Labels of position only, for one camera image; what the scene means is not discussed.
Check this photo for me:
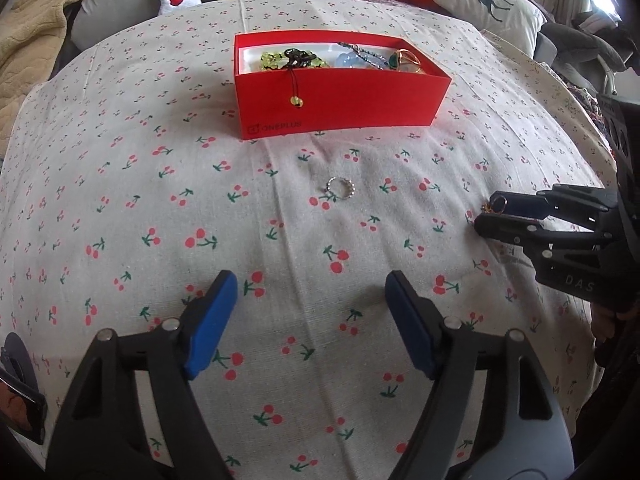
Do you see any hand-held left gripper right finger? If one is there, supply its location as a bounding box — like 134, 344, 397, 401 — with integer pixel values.
385, 269, 573, 480

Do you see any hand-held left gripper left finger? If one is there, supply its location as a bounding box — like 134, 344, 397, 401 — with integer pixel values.
47, 269, 240, 480

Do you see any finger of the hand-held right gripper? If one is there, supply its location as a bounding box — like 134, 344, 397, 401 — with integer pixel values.
473, 214, 614, 262
486, 185, 617, 222

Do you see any silver beaded ring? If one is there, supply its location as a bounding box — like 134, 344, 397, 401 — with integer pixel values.
322, 176, 356, 200

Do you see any large gold ring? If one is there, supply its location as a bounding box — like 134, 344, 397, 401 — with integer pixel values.
387, 47, 423, 73

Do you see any red cardboard box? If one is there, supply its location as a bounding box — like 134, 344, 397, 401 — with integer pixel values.
232, 30, 453, 141

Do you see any thin dark bead bracelet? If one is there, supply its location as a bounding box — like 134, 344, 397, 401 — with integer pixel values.
337, 41, 388, 71

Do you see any blue bead bracelet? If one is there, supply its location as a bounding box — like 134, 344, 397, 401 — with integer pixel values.
334, 50, 373, 70

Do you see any green bead bracelet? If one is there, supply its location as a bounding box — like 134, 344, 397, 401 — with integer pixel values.
259, 49, 331, 72

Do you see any black beaded charm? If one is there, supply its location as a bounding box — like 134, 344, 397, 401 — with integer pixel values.
282, 46, 318, 108

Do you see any person's right hand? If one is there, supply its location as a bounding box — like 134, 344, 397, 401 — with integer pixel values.
590, 305, 626, 357

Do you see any floral patterned quilt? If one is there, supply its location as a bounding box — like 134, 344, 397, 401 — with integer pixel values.
555, 60, 611, 126

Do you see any cherry print bedsheet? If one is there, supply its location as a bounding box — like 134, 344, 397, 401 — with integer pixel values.
0, 0, 618, 480

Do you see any grey chair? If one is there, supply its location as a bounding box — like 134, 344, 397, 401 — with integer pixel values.
532, 12, 631, 93

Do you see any white deer print pillow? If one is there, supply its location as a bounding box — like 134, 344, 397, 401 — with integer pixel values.
434, 0, 548, 43

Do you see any dark glossy object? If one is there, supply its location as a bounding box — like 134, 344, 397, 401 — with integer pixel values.
0, 332, 48, 446

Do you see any beige quilted blanket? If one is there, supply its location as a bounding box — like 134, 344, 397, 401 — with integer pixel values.
0, 0, 96, 156

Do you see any grey pillow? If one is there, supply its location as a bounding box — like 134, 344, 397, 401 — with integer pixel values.
70, 0, 361, 51

